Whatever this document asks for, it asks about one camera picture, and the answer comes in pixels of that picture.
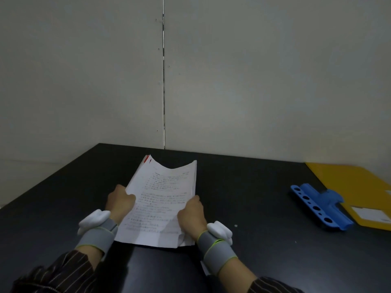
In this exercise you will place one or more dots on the person's right hand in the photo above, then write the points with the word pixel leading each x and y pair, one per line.
pixel 192 218

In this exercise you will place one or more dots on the person's left hand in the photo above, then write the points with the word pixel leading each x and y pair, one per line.
pixel 117 202

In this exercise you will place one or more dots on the person's left thumb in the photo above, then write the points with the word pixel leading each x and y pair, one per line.
pixel 130 199

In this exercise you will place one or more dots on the person's right thumb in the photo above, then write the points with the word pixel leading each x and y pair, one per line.
pixel 192 201

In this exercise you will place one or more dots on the stack of printed white papers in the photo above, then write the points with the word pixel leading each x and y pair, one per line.
pixel 160 198

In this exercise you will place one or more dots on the person's right forearm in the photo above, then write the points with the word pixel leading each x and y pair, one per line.
pixel 236 273

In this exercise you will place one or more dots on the person's left forearm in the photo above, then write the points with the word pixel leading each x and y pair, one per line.
pixel 88 256

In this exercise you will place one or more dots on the white wrist tracker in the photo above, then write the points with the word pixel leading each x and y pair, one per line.
pixel 93 221
pixel 220 230

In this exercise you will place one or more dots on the grey wristband with green trim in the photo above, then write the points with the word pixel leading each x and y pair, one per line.
pixel 217 251
pixel 97 236

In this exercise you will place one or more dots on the blue plastic hole punch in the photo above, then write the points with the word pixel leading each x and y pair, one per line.
pixel 320 207

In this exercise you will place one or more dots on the yellow document folder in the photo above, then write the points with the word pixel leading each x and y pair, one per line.
pixel 357 183

